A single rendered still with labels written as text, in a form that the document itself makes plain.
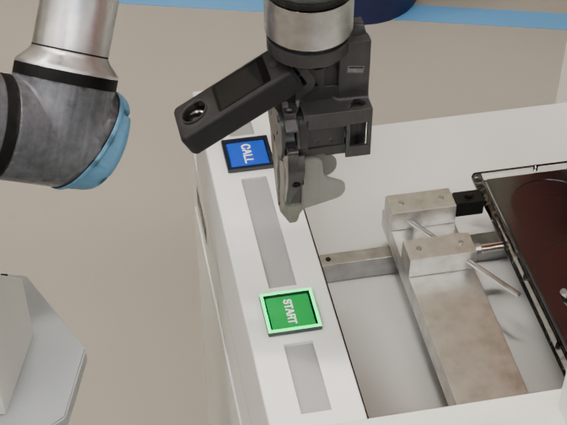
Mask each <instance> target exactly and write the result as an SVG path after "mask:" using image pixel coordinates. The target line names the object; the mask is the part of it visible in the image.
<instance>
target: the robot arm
mask: <svg viewBox="0 0 567 425"><path fill-rule="evenodd" d="M118 5H119V0H39V5H38V9H37V15H36V19H35V27H34V33H33V37H32V42H31V45H30V46H29V47H28V48H27V49H26V50H24V51H22V52H21V53H19V54H18V55H17V56H15V57H14V61H13V71H12V74H9V73H0V180H7V181H14V182H20V183H26V184H33V185H39V186H50V187H51V188H53V189H57V190H63V189H77V190H89V189H93V188H95V187H97V186H99V185H101V184H102V183H103V182H105V181H106V179H107V178H108V177H109V176H110V175H111V174H112V173H113V171H114V170H115V168H116V167H117V165H118V164H119V162H120V160H121V158H122V155H123V153H124V150H125V147H126V145H127V139H128V136H129V131H130V124H131V119H130V118H129V117H128V116H129V114H130V108H129V104H128V103H127V100H126V99H125V98H124V97H123V96H122V95H120V94H119V93H118V92H116V88H117V84H118V77H117V75H116V73H115V71H114V70H113V68H112V67H111V65H110V63H109V60H108V58H109V54H110V49H111V41H112V36H113V32H114V27H115V22H116V14H117V9H118ZM263 12H264V30H265V32H266V34H267V51H265V52H264V53H262V54H261V55H260V56H258V57H256V58H254V59H253V60H251V61H250V62H248V63H247V64H245V65H244V66H242V67H240V68H238V69H237V70H235V71H234V72H232V73H231V74H229V75H228V76H226V77H224V78H222V79H221V80H219V81H218V82H217V83H215V84H213V85H212V86H210V87H208V88H207V89H205V90H203V91H202V92H201V93H199V94H197V95H195V96H194V97H192V98H191V99H189V100H188V101H186V102H185V103H183V104H182V105H179V106H178V107H176V108H175V111H174V116H175V121H176V124H177V127H178V131H179V133H180V137H181V141H182V142H183V143H184V144H185V145H186V146H187V148H188V149H189V150H190V151H191V152H192V153H201V152H202V151H203V150H205V149H207V148H209V147H211V146H212V145H214V144H215V143H217V142H218V141H220V140H222V139H223V138H225V137H227V136H229V134H231V133H232V132H235V131H236V130H238V129H240V128H241V127H243V126H244V125H246V124H247V123H249V122H250V121H253V120H254V119H256V118H257V117H258V116H260V115H262V114H264V113H265V112H267V113H268V119H269V124H270V133H271V144H272V155H273V168H274V177H275V185H276V192H277V199H278V205H279V210H280V212H281V213H282V214H283V215H284V217H285V218H286V219H287V220H288V221H289V223H296V222H297V220H298V219H299V215H300V213H301V212H302V210H304V209H305V208H307V207H312V206H315V205H317V204H320V203H323V202H327V201H330V200H332V199H335V198H338V197H340V196H341V195H342V194H343V193H344V191H345V183H344V182H343V181H342V180H340V179H336V178H333V177H330V176H327V175H330V174H331V173H332V172H333V171H334V170H335V169H336V167H337V160H336V158H335V157H334V156H333V155H332V154H339V153H345V157H346V158H347V157H354V156H361V155H368V154H370V146H371V132H372V117H373V107H372V104H371V103H370V99H369V81H370V52H371V38H370V36H369V34H368V33H367V32H366V30H365V25H364V21H363V20H362V18H361V17H359V18H354V0H263ZM366 122H367V137H366V143H365V131H366Z"/></svg>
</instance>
